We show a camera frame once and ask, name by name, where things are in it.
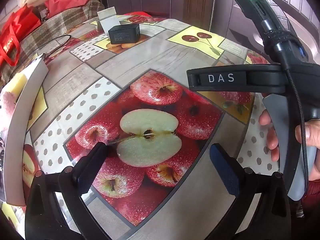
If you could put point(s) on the small white cardboard box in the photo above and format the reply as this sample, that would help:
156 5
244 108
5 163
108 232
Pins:
107 17

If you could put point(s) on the dark red garment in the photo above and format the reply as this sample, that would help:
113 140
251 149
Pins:
313 192

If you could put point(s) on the yellow white small carton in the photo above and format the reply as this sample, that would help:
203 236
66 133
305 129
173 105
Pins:
18 81

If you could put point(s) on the plaid cover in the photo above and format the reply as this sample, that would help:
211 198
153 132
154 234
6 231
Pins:
62 17

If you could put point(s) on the person's right hand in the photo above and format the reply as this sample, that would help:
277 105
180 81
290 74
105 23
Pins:
271 137

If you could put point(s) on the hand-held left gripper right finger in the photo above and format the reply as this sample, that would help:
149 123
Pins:
225 170

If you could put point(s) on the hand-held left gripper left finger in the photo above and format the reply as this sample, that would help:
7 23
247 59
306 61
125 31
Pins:
87 166

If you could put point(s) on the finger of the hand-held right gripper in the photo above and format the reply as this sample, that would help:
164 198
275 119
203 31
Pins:
260 80

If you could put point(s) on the black power adapter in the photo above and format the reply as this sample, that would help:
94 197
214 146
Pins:
123 33

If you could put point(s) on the fruit print tablecloth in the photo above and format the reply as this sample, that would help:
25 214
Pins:
162 55

